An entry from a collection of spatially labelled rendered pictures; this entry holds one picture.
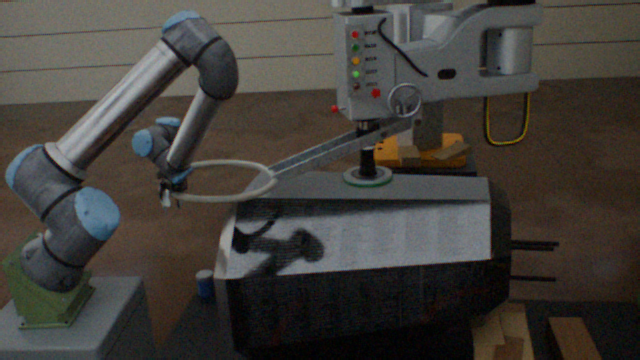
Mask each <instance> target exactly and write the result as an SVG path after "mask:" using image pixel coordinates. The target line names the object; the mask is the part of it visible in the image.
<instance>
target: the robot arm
mask: <svg viewBox="0 0 640 360"><path fill-rule="evenodd" d="M161 31H162V35H163V36H162V37H161V38H160V39H159V43H158V44H157V45H156V46H154V47H153V48H152V49H150V50H149V51H148V52H147V53H146V54H145V55H144V56H143V57H142V59H141V60H140V61H139V62H137V63H136V64H135V65H134V66H133V67H132V68H131V69H130V70H129V71H128V72H127V74H126V75H125V76H124V77H123V78H122V79H120V80H119V81H118V82H117V83H116V84H115V85H114V86H113V87H112V88H111V90H110V91H109V92H108V93H107V94H106V95H105V96H104V97H102V98H101V99H100V100H99V101H98V102H97V103H96V105H95V106H94V107H93V108H91V109H90V110H89V111H88V112H87V113H86V114H84V115H83V116H82V117H81V118H80V119H79V121H78V122H77V123H76V124H75V125H74V126H73V127H72V128H71V129H70V130H69V131H68V132H67V133H66V134H64V136H63V137H62V138H61V139H60V140H59V141H58V142H52V143H46V144H45V145H41V144H35V145H33V146H32V147H28V148H26V149H25V151H23V152H22V153H21V154H19V155H17V156H16V157H15V158H14V159H13V161H12V162H11V163H10V164H9V166H8V169H7V171H6V175H5V178H6V182H7V183H8V186H9V187H10V188H11V189H12V191H13V193H14V194H15V195H17V196H18V197H20V198H21V199H22V200H23V201H24V204H25V205H26V206H27V207H28V208H29V209H30V210H31V211H32V212H33V213H34V214H35V215H36V216H37V217H38V219H39V220H40V221H41V222H42V223H44V224H45V225H46V226H47V227H48V230H47V231H46V233H45V234H42V236H40V237H38V238H36V239H34V240H32V241H30V242H29V243H28V244H26V246H25V247H24V248H23V249H22V251H21V253H20V262H21V265H22V267H23V269H24V272H25V273H26V275H27V276H28V277H29V278H30V279H31V280H32V281H33V282H35V283H36V284H39V285H40V286H42V288H44V289H46V290H49V291H52V292H57V293H65V292H69V291H72V290H73V289H75V288H76V287H77V285H78V283H79V282H80V280H81V278H82V275H83V272H84V269H86V265H87V264H88V262H89V261H90V260H91V259H92V258H93V257H94V256H95V255H96V253H97V252H98V251H99V250H100V248H101V247H102V246H103V245H104V243H105V242H106V241H108V240H109V239H110V238H111V237H112V236H113V235H114V233H115V230H116V229H117V227H118V226H119V223H120V213H119V210H118V208H117V206H116V205H115V204H114V203H113V200H112V199H111V198H110V197H109V196H107V195H106V194H105V193H103V192H102V191H100V190H98V189H96V190H94V188H83V187H82V186H81V183H82V182H83V181H84V180H85V179H86V178H87V175H86V170H87V167H89V166H90V165H91V164H92V163H93V162H94V161H95V160H96V159H97V158H98V157H99V156H100V155H101V154H102V152H103V151H104V150H105V149H106V148H108V147H109V146H110V145H111V144H112V143H113V142H114V141H115V140H116V139H117V137H118V136H119V135H120V134H121V133H122V132H123V131H124V130H126V129H127V128H128V127H129V126H131V125H132V124H133V122H134V121H135V120H136V119H137V118H138V117H139V116H140V115H141V114H142V113H144V112H145V111H146V110H147V109H148V107H149V106H150V105H151V104H152V103H153V102H154V101H155V100H156V99H157V98H158V97H160V96H161V95H162V94H163V92H164V91H165V90H166V89H167V88H168V87H169V86H170V85H171V84H172V83H173V82H174V81H176V80H177V79H178V77H179V76H180V75H181V74H182V73H183V72H184V71H185V70H186V69H189V68H190V67H192V66H193V65H194V66H195V67H196V68H197V69H198V71H199V74H200V75H199V78H198V84H199V87H200V88H199V90H198V92H197V94H196V97H195V99H194V101H192V103H191V105H190V107H189V111H188V113H187V115H186V117H185V119H184V121H183V123H182V126H181V123H180V120H179V119H177V118H171V117H164V118H157V119H156V121H155V123H156V125H155V126H152V127H150V128H147V129H143V130H140V131H139V132H137V133H135V134H134V136H133V138H132V146H133V149H134V151H135V152H136V153H137V154H138V156H140V157H148V158H149V159H150V160H151V161H152V162H153V163H154V164H155V165H156V166H157V167H158V168H159V169H160V171H158V172H157V173H156V176H157V179H160V180H161V182H159V188H158V195H159V198H160V202H161V205H162V208H164V210H165V211H166V212H168V207H170V205H171V202H170V199H169V193H171V194H172V193H174V192H182V193H183V191H185V189H186V190H188V188H187V177H188V176H189V175H190V174H191V173H192V172H193V167H192V166H191V165H190V164H191V162H192V159H193V158H194V155H196V153H197V151H198V149H199V147H200V146H201V144H202V142H203V139H204V137H205V135H206V134H207V132H208V130H209V128H211V125H212V123H213V122H214V120H215V118H216V116H217V114H218V111H219V110H220V108H221V106H222V104H223V102H224V101H227V100H229V99H231V98H232V96H233V95H234V93H235V91H236V89H237V86H238V78H240V75H238V67H237V62H236V59H235V55H234V53H233V51H232V48H231V47H230V45H229V43H228V42H227V41H226V40H225V39H223V37H222V36H220V35H219V34H218V33H217V32H216V30H215V29H214V28H213V27H212V26H211V25H210V24H209V23H208V22H207V21H206V20H205V18H202V17H201V16H199V15H198V14H197V13H196V12H195V10H193V11H192V9H185V11H181V12H179V13H177V14H175V15H174V16H172V17H171V18H170V19H168V20H167V21H166V22H165V23H164V26H163V27H162V30H161ZM185 180H186V187H185ZM165 188H166V189H167V190H168V191H169V192H168V191H166V189H165Z"/></svg>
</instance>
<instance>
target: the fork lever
mask: <svg viewBox="0 0 640 360"><path fill-rule="evenodd" d="M374 124H379V130H377V131H374V132H371V133H369V134H366V135H364V136H362V137H359V138H357V137H356V134H355V130H354V131H351V132H349V133H347V134H344V135H341V136H339V137H336V138H334V139H332V140H328V141H326V142H323V144H321V145H319V146H316V147H313V148H311V149H308V150H306V151H304V152H301V153H298V154H295V155H293V156H291V158H288V159H285V160H283V161H280V162H278V163H276V164H273V165H270V166H268V170H274V172H275V173H276V174H273V175H270V176H272V178H273V179H274V178H276V179H277V180H278V183H277V185H278V184H280V183H283V182H285V181H288V180H291V179H293V178H295V177H298V176H301V175H303V174H306V173H308V172H310V170H313V169H316V168H318V167H321V166H323V165H325V164H328V163H331V162H333V161H336V160H338V159H340V158H344V156H346V155H349V154H351V153H353V152H356V151H359V150H361V149H364V148H366V147H368V146H371V145H374V144H376V143H379V141H381V140H383V139H386V138H389V137H391V136H394V135H396V134H398V133H401V132H404V131H407V130H409V129H411V118H408V119H399V118H396V117H394V116H393V117H384V118H382V119H379V120H377V121H375V122H374ZM414 124H415V125H416V126H418V127H420V125H421V124H422V121H421V119H415V121H414Z"/></svg>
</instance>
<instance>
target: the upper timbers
mask: <svg viewBox="0 0 640 360"><path fill-rule="evenodd" d="M499 321H500V325H501V329H502V334H503V335H504V336H510V337H517V338H523V339H524V347H523V357H522V360H534V358H533V354H532V348H531V343H530V339H529V334H528V328H527V323H526V319H525V313H521V312H502V311H500V312H499ZM495 350H496V346H491V347H478V346H473V360H493V356H494V355H495Z"/></svg>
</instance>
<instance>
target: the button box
mask: <svg viewBox="0 0 640 360"><path fill-rule="evenodd" d="M342 30H343V55H345V79H346V96H347V97H352V96H362V95H366V63H365V29H364V23H356V24H343V25H342ZM352 30H357V31H358V32H359V37H358V38H357V39H355V40H354V39H352V38H351V36H350V33H351V31H352ZM354 43H357V44H358V45H359V50H358V52H357V53H353V52H352V50H351V45H352V44H354ZM353 57H358V58H360V60H361V62H360V64H358V65H353V64H352V62H351V60H352V58H353ZM354 70H358V71H360V72H361V76H360V77H358V78H353V77H352V72H353V71H354ZM354 82H359V83H360V84H361V90H358V91H354V90H353V89H352V86H353V84H354Z"/></svg>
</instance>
